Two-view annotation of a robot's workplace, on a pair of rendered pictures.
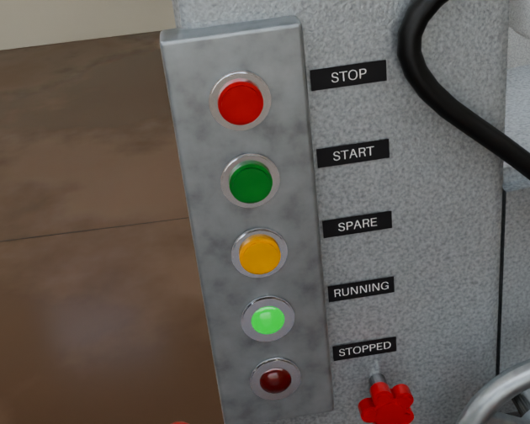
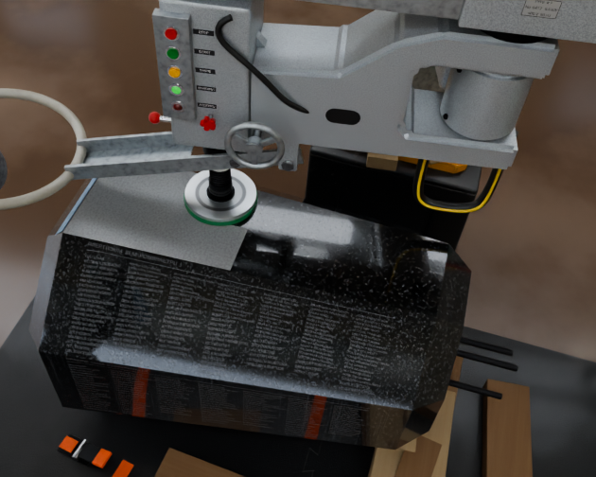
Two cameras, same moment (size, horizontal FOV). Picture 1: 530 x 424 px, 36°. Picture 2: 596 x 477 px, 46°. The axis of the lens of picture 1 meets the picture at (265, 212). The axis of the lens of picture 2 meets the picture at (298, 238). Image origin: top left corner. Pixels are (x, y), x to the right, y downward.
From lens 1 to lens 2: 1.18 m
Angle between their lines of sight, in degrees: 23
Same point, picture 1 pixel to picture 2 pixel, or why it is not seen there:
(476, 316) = (240, 105)
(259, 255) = (173, 72)
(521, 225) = (255, 83)
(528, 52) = not seen: outside the picture
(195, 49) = (160, 18)
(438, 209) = (229, 73)
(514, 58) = not seen: outside the picture
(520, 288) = (256, 100)
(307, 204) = (188, 62)
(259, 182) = (174, 54)
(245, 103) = (171, 34)
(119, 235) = not seen: outside the picture
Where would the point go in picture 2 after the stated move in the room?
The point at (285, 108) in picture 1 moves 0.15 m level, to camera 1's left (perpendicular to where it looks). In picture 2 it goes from (184, 37) to (116, 26)
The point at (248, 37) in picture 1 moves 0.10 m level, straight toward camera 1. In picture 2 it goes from (174, 19) to (160, 45)
